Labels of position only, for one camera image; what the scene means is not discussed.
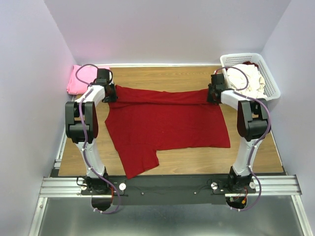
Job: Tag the white plastic basket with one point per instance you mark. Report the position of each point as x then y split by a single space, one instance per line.
271 88

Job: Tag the dark red shirt in basket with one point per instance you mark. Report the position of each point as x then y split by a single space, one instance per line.
251 63

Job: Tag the folded pink t shirt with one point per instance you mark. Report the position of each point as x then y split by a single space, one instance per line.
79 79

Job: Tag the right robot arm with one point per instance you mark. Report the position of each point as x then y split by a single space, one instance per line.
253 124

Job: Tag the aluminium frame rail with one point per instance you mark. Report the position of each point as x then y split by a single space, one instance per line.
276 209

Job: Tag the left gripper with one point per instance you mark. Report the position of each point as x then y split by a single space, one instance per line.
113 98

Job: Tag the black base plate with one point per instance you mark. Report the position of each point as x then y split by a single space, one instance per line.
168 190

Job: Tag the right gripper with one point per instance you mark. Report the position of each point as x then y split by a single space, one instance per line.
209 99

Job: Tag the cream white t shirt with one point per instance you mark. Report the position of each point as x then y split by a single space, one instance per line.
245 80

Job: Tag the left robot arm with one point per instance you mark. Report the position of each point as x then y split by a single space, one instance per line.
81 126

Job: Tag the red t shirt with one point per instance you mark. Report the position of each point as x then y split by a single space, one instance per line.
141 122

